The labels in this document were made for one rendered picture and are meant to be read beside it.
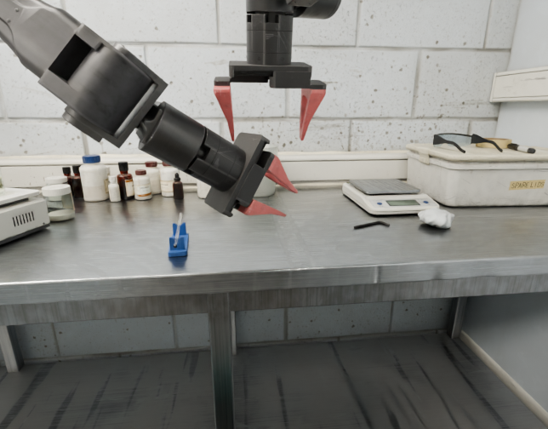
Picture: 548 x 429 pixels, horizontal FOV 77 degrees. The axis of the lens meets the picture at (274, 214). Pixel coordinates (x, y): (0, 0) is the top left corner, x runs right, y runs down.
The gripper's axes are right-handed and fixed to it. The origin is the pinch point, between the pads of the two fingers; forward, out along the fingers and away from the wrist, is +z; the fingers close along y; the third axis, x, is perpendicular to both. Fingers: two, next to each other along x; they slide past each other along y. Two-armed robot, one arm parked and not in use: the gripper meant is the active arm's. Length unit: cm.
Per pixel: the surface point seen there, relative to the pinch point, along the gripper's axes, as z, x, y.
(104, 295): -10.6, -18.5, 26.6
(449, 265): 34.7, 5.5, -4.0
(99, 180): -12, -71, 16
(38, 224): -22, -49, 27
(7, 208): -28, -45, 25
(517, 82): 77, -24, -72
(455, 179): 56, -15, -29
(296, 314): 75, -63, 34
